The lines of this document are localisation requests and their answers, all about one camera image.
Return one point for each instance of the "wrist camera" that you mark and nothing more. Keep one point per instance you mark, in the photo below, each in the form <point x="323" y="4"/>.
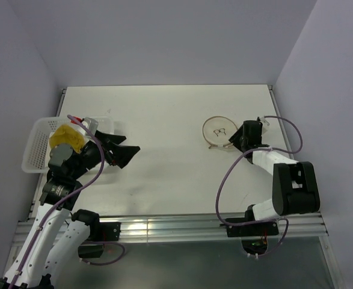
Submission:
<point x="90" y="123"/>
<point x="263" y="121"/>

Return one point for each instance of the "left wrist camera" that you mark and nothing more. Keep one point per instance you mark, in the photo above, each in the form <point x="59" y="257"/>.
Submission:
<point x="90" y="123"/>

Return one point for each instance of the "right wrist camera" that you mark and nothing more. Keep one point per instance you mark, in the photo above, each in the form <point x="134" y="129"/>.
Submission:
<point x="263" y="121"/>

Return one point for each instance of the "white plastic laundry basket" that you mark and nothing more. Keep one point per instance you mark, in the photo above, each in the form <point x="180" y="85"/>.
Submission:
<point x="37" y="151"/>

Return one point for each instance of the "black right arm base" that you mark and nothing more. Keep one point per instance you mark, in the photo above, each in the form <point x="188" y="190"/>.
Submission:
<point x="253" y="230"/>

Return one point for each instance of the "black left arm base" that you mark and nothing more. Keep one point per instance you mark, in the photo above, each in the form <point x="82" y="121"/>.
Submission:
<point x="104" y="238"/>

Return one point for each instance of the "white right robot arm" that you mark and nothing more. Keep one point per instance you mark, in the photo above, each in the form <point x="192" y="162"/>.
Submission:
<point x="294" y="185"/>

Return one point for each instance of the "aluminium mounting rail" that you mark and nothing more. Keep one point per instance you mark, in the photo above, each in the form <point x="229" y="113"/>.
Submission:
<point x="200" y="227"/>

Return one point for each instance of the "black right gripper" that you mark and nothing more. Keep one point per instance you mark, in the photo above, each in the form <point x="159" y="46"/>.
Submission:
<point x="235" y="138"/>

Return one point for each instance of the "yellow bra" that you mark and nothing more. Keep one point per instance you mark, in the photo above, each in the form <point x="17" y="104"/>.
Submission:
<point x="68" y="135"/>

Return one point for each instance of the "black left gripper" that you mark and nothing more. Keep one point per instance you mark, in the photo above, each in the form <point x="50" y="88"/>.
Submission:
<point x="122" y="153"/>

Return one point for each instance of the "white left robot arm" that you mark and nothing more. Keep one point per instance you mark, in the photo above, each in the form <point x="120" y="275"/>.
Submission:
<point x="57" y="231"/>

